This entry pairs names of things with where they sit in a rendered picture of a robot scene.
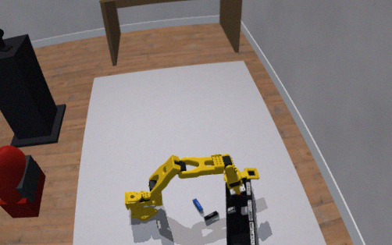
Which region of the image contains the blue battery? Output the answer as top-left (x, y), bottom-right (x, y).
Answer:
top-left (193, 198), bottom-right (203, 211)

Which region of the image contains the white domino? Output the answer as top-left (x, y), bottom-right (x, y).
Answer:
top-left (230, 184), bottom-right (246, 195)

